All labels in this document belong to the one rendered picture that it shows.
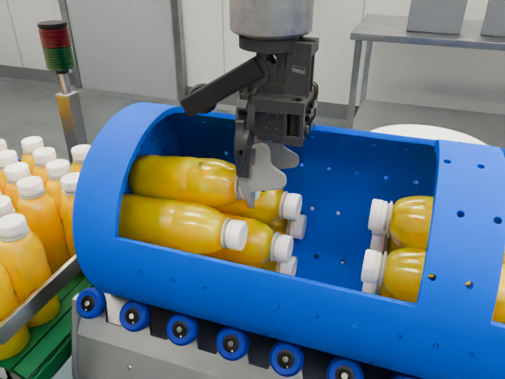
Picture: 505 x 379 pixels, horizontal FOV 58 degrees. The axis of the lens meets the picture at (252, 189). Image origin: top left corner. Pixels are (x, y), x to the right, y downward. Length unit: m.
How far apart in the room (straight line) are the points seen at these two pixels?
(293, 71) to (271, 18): 0.06
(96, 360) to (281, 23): 0.55
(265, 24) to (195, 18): 3.74
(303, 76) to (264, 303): 0.25
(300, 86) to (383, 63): 3.34
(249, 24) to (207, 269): 0.26
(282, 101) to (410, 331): 0.27
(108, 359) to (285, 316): 0.33
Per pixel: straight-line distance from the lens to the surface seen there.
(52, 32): 1.14
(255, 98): 0.52
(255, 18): 0.49
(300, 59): 0.51
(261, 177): 0.56
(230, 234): 0.58
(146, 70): 4.54
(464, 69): 3.85
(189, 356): 0.69
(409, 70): 3.85
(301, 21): 0.50
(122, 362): 0.75
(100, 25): 4.71
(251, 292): 0.51
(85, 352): 0.79
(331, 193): 0.74
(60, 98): 1.20
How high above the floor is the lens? 1.45
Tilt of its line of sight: 30 degrees down
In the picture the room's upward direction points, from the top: straight up
